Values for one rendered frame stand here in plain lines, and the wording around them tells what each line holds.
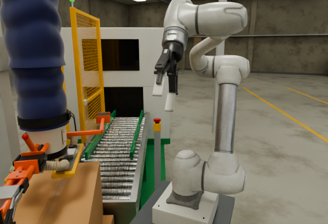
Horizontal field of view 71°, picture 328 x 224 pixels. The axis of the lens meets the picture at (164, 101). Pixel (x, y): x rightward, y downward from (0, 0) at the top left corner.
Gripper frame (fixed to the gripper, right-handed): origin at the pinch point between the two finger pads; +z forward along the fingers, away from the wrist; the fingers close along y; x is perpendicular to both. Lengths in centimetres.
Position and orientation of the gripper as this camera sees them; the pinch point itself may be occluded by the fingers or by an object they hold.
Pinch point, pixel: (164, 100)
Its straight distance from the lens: 75.0
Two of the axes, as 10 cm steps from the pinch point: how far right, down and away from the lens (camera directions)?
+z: -1.7, 9.2, -3.4
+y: -2.7, -3.8, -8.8
